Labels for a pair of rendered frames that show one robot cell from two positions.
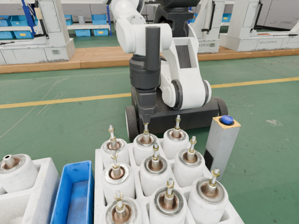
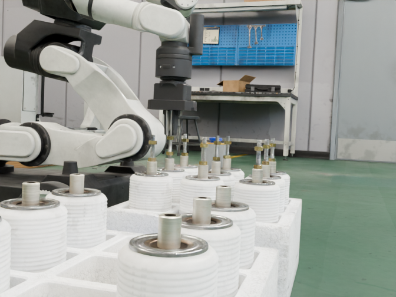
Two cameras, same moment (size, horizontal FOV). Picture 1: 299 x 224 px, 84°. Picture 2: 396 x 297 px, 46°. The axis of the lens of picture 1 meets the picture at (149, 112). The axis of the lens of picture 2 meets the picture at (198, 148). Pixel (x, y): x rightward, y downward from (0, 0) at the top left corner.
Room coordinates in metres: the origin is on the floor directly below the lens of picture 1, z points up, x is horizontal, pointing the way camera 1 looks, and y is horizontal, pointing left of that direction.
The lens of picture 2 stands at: (-0.18, 0.97, 0.37)
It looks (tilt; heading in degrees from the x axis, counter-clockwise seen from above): 3 degrees down; 300
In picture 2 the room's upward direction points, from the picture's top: 3 degrees clockwise
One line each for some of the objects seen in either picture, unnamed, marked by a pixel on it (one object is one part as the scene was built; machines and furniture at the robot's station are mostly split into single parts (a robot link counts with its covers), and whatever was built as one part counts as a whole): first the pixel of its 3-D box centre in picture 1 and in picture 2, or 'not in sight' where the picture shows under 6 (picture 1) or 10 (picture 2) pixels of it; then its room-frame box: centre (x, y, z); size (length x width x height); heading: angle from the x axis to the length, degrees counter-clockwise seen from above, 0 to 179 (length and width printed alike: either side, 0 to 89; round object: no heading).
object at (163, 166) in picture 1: (155, 165); (215, 173); (0.35, -0.02, 0.25); 0.08 x 0.08 x 0.01
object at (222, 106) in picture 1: (215, 112); not in sight; (0.88, -0.41, 0.10); 0.20 x 0.05 x 0.20; 12
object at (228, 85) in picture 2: not in sight; (236, 85); (2.43, -4.34, 0.87); 0.40 x 0.30 x 0.23; 178
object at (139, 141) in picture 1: (146, 140); (169, 170); (0.46, 0.01, 0.25); 0.08 x 0.08 x 0.01
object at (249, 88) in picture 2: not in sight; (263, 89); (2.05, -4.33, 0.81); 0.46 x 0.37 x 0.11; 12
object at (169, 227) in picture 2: not in sight; (169, 231); (0.06, 0.60, 0.26); 0.02 x 0.02 x 0.03
